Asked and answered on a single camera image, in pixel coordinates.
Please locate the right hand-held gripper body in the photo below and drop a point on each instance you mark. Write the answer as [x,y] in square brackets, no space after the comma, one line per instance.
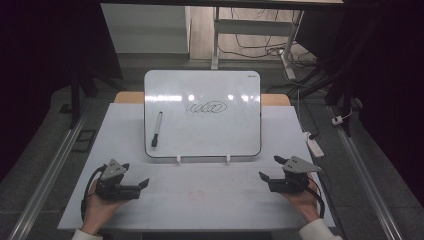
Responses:
[290,183]

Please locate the small white plug adapter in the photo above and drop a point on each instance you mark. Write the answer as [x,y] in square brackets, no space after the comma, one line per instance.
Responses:
[337,120]

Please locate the black and white marker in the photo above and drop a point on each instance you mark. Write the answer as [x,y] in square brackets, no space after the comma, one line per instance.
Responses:
[157,128]

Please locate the white power strip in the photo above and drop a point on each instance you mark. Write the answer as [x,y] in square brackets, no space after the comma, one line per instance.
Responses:
[314,145]

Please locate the person's right hand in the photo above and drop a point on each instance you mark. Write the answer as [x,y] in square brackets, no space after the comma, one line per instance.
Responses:
[306,203]

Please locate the aluminium floor rail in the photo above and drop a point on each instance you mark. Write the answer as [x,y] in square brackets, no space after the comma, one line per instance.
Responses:
[366,186]
[46,180]

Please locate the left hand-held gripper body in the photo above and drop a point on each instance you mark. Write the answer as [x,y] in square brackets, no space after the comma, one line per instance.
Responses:
[113,191]

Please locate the white whiteboard with scribble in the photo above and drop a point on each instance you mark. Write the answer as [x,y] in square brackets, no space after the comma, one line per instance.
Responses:
[206,133]

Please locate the black metal stand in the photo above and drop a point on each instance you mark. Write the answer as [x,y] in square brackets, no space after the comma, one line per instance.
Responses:
[336,90]
[76,100]

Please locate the person's left hand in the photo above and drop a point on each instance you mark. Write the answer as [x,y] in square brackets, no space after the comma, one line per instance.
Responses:
[96,213]

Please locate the white desk frame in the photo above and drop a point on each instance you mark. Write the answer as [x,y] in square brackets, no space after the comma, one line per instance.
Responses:
[253,26]

